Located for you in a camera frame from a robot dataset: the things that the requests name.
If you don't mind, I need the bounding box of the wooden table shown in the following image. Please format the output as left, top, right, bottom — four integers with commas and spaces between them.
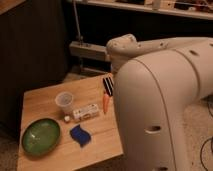
17, 74, 123, 171

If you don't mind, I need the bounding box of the grey metal shelf beam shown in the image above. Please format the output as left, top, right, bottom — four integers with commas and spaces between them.
69, 41, 108, 61

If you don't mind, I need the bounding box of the upper shelf with clutter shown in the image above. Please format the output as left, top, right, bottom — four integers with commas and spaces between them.
66, 0, 213, 21

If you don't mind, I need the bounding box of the black cable on floor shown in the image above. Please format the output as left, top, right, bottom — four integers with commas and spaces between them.
199, 96, 213, 171

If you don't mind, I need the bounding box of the green bowl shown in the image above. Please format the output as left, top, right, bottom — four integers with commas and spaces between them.
21, 118, 61, 157

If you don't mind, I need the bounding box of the blue sponge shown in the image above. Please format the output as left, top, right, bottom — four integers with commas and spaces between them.
70, 125, 91, 147

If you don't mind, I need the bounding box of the black striped rectangular object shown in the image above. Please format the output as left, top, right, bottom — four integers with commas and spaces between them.
102, 78, 113, 97

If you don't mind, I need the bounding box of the clear plastic cup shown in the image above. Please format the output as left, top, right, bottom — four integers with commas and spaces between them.
55, 92, 74, 114

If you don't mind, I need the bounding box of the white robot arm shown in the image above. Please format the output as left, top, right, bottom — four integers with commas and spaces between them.
106, 34, 213, 171

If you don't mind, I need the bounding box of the orange toy carrot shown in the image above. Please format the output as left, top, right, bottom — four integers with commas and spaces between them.
103, 93, 110, 114

